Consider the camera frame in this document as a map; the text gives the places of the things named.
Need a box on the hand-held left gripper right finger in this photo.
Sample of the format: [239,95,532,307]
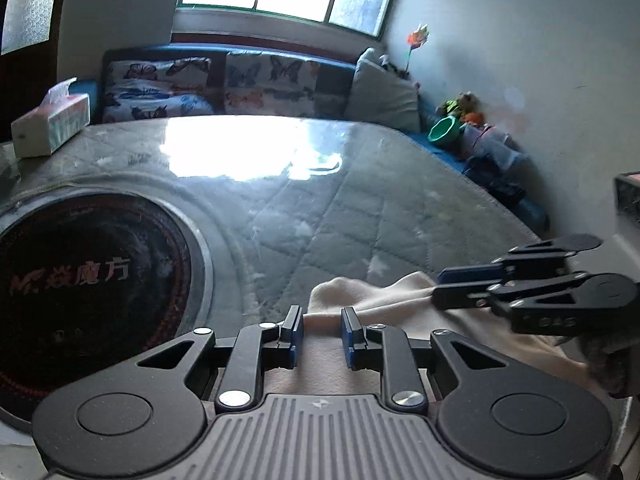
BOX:
[340,306,513,411]

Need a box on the grey pillow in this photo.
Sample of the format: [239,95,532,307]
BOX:
[345,47,422,133]

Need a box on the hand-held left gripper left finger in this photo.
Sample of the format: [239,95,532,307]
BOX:
[134,305,305,412]

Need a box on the green plastic bowl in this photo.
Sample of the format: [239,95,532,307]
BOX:
[428,115,464,147]

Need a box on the dark blue clothing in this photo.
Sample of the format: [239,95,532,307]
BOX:
[465,155,529,207]

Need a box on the cream long-sleeve shirt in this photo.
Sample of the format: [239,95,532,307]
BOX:
[202,270,621,403]

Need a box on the butterfly print cushion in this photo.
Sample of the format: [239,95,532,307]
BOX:
[102,57,213,123]
[224,51,321,118]

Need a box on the blue sofa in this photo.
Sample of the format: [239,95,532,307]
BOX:
[67,42,551,233]

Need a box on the clear plastic bag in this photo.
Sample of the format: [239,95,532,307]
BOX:
[460,122,521,171]

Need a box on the dark wooden door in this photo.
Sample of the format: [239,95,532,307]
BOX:
[0,0,72,147]

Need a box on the white tissue box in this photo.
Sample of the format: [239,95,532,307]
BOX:
[11,77,92,157]

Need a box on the colourful pinwheel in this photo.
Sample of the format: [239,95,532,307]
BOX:
[406,22,432,79]

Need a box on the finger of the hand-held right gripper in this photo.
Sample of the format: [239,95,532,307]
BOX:
[431,272,601,336]
[439,237,576,286]

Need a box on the round black induction cooktop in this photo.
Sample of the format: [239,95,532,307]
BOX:
[0,192,214,431]

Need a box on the plush toy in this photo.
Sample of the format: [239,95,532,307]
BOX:
[436,92,486,127]

